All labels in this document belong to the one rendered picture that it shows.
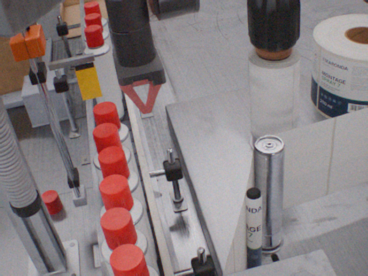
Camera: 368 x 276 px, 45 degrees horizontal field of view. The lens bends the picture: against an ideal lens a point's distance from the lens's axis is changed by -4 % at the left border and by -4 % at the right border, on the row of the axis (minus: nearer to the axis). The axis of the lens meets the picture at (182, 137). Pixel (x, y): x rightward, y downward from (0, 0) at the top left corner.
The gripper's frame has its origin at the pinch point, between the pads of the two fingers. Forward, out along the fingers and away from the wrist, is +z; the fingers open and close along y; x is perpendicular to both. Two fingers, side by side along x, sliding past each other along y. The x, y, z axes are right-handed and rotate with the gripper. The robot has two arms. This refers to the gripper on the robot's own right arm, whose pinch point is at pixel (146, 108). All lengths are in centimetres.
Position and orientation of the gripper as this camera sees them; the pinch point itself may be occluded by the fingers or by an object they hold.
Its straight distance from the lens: 74.1
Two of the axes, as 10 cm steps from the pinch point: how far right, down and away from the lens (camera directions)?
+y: -2.1, -5.8, 7.8
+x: -9.7, 2.2, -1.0
